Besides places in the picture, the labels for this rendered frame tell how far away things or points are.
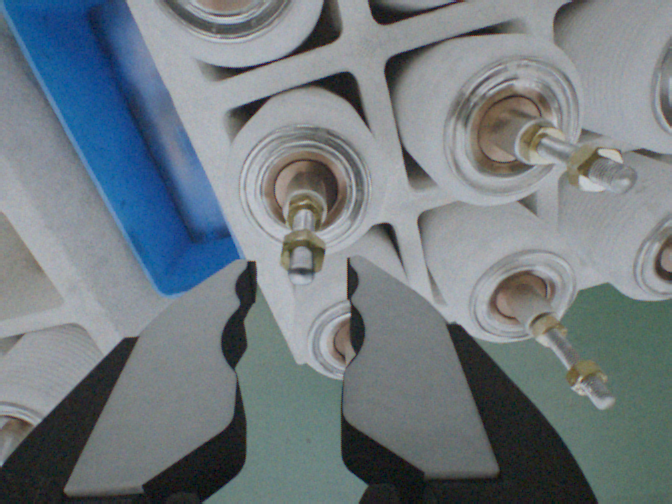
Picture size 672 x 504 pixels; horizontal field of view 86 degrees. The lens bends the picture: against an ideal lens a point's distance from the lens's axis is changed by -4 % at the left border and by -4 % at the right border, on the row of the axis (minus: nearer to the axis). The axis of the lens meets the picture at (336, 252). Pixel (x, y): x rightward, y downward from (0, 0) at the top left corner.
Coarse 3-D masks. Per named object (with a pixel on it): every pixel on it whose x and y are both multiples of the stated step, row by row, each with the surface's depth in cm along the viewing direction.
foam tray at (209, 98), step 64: (128, 0) 22; (512, 0) 23; (192, 64) 24; (256, 64) 34; (320, 64) 25; (384, 64) 25; (192, 128) 26; (384, 128) 27; (256, 256) 31; (448, 320) 36
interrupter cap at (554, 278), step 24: (504, 264) 24; (528, 264) 24; (552, 264) 24; (480, 288) 25; (504, 288) 26; (552, 288) 26; (480, 312) 26; (504, 312) 27; (504, 336) 27; (528, 336) 27
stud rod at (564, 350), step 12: (552, 336) 22; (552, 348) 22; (564, 348) 21; (564, 360) 21; (576, 360) 20; (588, 384) 19; (600, 384) 18; (588, 396) 19; (600, 396) 18; (612, 396) 18; (600, 408) 18
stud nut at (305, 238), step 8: (296, 232) 15; (304, 232) 15; (312, 232) 15; (288, 240) 14; (296, 240) 14; (304, 240) 14; (312, 240) 14; (320, 240) 15; (288, 248) 14; (312, 248) 14; (320, 248) 15; (280, 256) 15; (288, 256) 15; (320, 256) 15; (280, 264) 15; (288, 264) 15; (320, 264) 15
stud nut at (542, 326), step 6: (546, 318) 23; (552, 318) 22; (534, 324) 23; (540, 324) 22; (546, 324) 22; (552, 324) 22; (558, 324) 22; (534, 330) 23; (540, 330) 22; (546, 330) 22; (564, 330) 22; (534, 336) 23; (540, 336) 22; (564, 336) 23; (540, 342) 23; (546, 342) 23
